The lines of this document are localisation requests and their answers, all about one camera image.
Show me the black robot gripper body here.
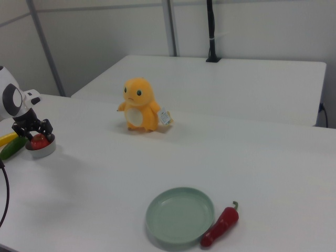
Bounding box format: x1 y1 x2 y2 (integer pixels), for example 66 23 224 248
11 107 50 139

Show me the red apple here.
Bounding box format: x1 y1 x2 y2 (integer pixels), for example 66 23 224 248
30 133 50 151

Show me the small grey bowl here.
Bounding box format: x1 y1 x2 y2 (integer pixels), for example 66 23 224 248
25 133 57 159

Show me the green cucumber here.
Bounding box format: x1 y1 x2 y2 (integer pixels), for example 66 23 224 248
0 135 28 161

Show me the yellow banana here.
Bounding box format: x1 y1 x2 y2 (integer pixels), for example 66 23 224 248
0 132 18 148

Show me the orange plush dinosaur toy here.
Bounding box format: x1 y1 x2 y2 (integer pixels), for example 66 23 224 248
117 76 175 133

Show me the pale green plate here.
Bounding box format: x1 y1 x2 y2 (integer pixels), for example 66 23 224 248
145 186 216 245

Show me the white side table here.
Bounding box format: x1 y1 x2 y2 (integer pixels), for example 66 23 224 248
70 55 327 127

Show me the red chili pepper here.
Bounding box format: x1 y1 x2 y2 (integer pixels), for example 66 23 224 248
200 201 240 248

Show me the black hanging cable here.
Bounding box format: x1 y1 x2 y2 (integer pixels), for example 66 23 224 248
0 158 11 228

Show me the grey aluminium partition post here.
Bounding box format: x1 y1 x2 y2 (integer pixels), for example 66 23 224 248
25 0 66 98
166 0 182 57

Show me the black camera stand pole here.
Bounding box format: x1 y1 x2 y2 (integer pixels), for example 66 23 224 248
205 0 222 63

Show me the black wall socket cable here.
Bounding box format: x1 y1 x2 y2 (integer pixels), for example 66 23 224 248
318 103 329 128

